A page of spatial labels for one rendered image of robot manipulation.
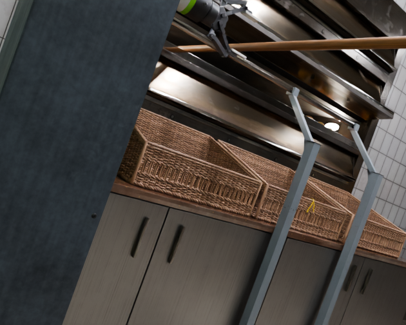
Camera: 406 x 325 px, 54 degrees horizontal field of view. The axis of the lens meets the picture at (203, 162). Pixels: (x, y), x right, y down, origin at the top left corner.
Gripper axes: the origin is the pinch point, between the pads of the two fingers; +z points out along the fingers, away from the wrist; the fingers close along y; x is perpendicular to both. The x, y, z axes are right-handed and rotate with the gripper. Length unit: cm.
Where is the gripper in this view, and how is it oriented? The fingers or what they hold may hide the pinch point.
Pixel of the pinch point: (248, 38)
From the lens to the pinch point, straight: 146.9
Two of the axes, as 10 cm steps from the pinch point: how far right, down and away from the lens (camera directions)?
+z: 7.7, 2.7, 5.7
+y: -3.5, 9.4, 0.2
